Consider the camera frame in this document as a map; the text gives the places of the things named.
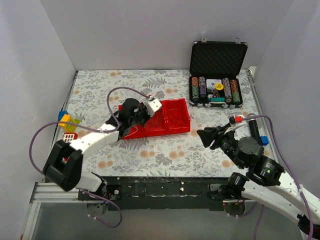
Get red white window brick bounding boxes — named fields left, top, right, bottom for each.
left=62, top=132, right=78, bottom=143

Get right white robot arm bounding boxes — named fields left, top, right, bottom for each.
left=197, top=126, right=320, bottom=240

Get black microphone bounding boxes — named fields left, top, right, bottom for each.
left=248, top=118, right=262, bottom=145

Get yellow green toy brick house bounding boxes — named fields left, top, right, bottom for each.
left=58, top=110, right=81, bottom=133

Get red black wires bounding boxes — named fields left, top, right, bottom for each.
left=147, top=109, right=167, bottom=132

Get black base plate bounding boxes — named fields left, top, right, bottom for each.
left=94, top=176, right=253, bottom=212

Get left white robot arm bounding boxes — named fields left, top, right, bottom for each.
left=43, top=97, right=162, bottom=200

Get black poker chip case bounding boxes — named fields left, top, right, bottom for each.
left=189, top=37, right=248, bottom=108

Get red three-compartment tray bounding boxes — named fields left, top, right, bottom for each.
left=124, top=98, right=191, bottom=140

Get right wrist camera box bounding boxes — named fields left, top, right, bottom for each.
left=225, top=112, right=247, bottom=134

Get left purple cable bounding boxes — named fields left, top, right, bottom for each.
left=28, top=86, right=153, bottom=228

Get small white red toy figure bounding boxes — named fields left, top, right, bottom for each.
left=62, top=157, right=69, bottom=164

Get small blue block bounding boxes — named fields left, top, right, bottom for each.
left=260, top=135, right=269, bottom=146

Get floral table mat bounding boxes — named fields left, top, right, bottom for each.
left=47, top=69, right=281, bottom=178

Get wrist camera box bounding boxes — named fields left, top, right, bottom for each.
left=225, top=112, right=247, bottom=134
left=144, top=96, right=162, bottom=117

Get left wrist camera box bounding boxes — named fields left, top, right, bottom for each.
left=144, top=96, right=162, bottom=117

